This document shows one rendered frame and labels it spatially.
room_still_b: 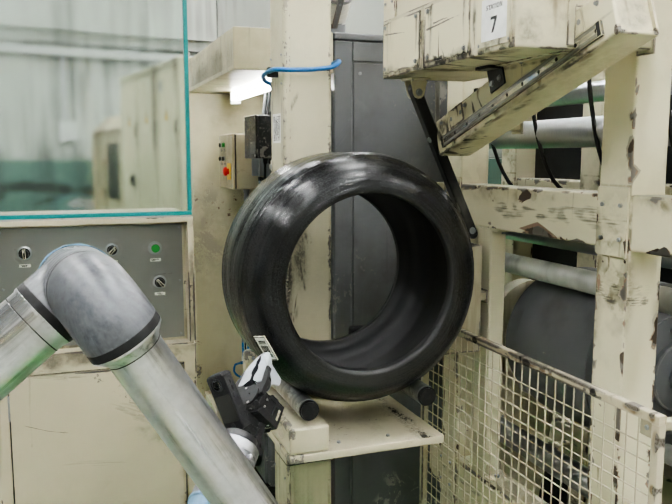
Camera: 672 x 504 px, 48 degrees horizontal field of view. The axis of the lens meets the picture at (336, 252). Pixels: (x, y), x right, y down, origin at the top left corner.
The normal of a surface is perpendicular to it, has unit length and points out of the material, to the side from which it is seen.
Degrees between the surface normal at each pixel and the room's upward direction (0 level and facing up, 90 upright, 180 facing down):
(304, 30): 90
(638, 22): 72
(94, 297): 62
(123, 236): 90
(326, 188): 81
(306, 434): 90
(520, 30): 90
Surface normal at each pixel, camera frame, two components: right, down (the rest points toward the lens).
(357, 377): 0.31, 0.30
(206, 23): 0.48, 0.11
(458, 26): -0.94, 0.04
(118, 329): 0.29, -0.08
